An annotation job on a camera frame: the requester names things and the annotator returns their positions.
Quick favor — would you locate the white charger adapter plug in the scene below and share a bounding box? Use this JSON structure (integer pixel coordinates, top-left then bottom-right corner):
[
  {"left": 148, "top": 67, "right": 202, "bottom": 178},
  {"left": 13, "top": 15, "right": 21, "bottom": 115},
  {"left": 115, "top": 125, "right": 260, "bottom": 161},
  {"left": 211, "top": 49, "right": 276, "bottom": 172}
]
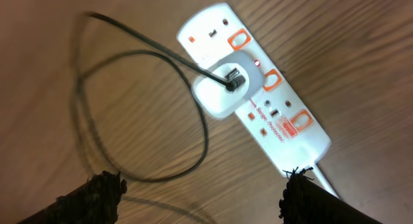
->
[{"left": 192, "top": 50, "right": 265, "bottom": 119}]

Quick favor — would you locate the white power strip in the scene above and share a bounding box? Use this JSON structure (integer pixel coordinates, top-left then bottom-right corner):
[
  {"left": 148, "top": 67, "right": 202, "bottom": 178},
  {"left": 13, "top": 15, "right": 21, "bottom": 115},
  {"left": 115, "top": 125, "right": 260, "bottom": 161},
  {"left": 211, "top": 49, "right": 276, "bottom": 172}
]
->
[{"left": 177, "top": 3, "right": 331, "bottom": 176}]

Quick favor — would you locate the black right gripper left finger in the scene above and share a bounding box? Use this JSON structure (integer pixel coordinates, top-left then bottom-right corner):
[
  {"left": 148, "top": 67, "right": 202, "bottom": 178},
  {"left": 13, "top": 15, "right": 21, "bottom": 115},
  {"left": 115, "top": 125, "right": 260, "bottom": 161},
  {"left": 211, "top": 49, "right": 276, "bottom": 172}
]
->
[{"left": 19, "top": 171, "right": 127, "bottom": 224}]

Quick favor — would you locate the black charger cable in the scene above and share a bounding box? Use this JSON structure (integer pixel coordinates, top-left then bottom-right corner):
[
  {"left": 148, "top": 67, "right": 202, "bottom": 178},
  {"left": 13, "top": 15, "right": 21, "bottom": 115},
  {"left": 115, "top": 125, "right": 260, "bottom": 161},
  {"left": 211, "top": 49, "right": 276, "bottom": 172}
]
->
[{"left": 72, "top": 11, "right": 247, "bottom": 183}]

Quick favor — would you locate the white power strip cord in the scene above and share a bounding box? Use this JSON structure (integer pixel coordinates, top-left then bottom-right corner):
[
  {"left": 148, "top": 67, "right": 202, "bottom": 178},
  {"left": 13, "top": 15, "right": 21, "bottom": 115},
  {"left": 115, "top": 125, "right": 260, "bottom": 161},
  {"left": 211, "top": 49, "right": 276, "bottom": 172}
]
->
[{"left": 311, "top": 164, "right": 339, "bottom": 199}]

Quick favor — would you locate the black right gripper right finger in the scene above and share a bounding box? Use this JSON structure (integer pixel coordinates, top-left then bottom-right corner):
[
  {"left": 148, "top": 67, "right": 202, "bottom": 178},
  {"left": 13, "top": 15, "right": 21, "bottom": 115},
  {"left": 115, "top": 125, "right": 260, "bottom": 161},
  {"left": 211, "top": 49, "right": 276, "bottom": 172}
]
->
[{"left": 279, "top": 168, "right": 380, "bottom": 224}]

